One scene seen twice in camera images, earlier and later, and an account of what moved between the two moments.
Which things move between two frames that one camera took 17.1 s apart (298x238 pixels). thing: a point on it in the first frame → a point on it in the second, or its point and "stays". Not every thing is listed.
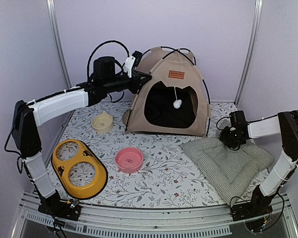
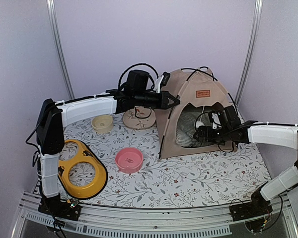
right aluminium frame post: [258, 13] stays
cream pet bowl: [103, 123] stays
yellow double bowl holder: [61, 170] stays
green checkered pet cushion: [233, 173] → [186, 123]
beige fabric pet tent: [175, 100] → [198, 87]
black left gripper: [138, 82] → [163, 102]
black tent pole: [150, 72] → [206, 75]
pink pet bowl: [129, 159] stays
